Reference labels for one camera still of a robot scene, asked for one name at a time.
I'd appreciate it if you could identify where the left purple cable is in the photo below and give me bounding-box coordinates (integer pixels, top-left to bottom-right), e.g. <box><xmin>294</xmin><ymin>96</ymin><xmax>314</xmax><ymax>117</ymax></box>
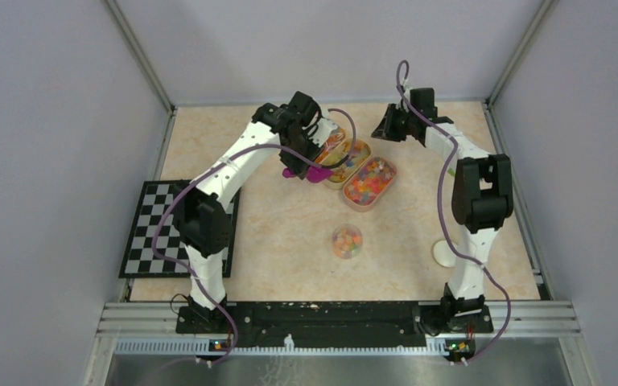
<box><xmin>150</xmin><ymin>108</ymin><xmax>358</xmax><ymax>368</ymax></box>

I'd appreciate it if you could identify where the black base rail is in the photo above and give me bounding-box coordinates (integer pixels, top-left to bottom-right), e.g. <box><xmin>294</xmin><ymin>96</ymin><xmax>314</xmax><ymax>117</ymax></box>
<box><xmin>175</xmin><ymin>301</ymin><xmax>494</xmax><ymax>349</ymax></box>

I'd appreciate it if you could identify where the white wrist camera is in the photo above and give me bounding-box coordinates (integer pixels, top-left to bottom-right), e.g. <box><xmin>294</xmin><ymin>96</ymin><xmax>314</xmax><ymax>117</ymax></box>
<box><xmin>310</xmin><ymin>117</ymin><xmax>339</xmax><ymax>148</ymax></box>
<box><xmin>398</xmin><ymin>78</ymin><xmax>411</xmax><ymax>107</ymax></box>

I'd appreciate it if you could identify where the white round lid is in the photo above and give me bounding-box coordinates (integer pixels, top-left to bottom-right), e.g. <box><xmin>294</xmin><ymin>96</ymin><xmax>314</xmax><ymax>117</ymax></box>
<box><xmin>432</xmin><ymin>240</ymin><xmax>457</xmax><ymax>268</ymax></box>

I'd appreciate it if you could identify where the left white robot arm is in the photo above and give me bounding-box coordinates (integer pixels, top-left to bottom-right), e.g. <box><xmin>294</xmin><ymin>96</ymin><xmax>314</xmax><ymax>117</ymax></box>
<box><xmin>172</xmin><ymin>92</ymin><xmax>332</xmax><ymax>333</ymax></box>

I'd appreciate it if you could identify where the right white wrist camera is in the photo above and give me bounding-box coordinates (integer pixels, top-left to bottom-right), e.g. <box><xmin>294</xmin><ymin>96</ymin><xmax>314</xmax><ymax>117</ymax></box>
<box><xmin>398</xmin><ymin>78</ymin><xmax>411</xmax><ymax>107</ymax></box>

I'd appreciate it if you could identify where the purple plastic scoop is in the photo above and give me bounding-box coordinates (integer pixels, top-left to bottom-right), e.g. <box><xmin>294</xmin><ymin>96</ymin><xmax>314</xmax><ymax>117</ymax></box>
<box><xmin>282</xmin><ymin>166</ymin><xmax>333</xmax><ymax>183</ymax></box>

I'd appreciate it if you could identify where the black white checkerboard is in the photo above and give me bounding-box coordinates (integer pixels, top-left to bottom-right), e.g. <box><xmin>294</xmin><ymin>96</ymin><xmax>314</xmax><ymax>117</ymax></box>
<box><xmin>118</xmin><ymin>180</ymin><xmax>241</xmax><ymax>278</ymax></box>

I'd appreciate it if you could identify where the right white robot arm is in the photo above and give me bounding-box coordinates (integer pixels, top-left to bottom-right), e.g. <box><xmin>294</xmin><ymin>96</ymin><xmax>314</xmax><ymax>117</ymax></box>
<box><xmin>371</xmin><ymin>86</ymin><xmax>513</xmax><ymax>331</ymax></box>

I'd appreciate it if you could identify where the tray of striped candies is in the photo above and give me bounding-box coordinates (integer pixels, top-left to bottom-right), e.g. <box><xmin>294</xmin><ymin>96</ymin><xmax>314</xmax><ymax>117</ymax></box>
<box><xmin>314</xmin><ymin>127</ymin><xmax>346</xmax><ymax>164</ymax></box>

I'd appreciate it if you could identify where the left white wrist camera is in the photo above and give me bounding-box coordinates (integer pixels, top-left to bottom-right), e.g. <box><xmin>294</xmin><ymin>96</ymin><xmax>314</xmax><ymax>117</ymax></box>
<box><xmin>310</xmin><ymin>117</ymin><xmax>339</xmax><ymax>148</ymax></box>

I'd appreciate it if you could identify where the tray of yellow purple candies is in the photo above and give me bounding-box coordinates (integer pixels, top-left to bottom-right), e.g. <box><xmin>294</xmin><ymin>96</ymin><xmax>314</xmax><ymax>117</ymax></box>
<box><xmin>322</xmin><ymin>138</ymin><xmax>372</xmax><ymax>190</ymax></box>

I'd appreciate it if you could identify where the clear plastic cup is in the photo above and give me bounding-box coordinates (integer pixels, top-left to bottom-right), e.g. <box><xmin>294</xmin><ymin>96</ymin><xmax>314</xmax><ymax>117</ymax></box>
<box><xmin>332</xmin><ymin>224</ymin><xmax>363</xmax><ymax>259</ymax></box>

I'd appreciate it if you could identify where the tray of orange pink candies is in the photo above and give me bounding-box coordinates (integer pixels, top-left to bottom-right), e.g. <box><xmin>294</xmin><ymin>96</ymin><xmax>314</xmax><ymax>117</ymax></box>
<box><xmin>341</xmin><ymin>156</ymin><xmax>398</xmax><ymax>212</ymax></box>

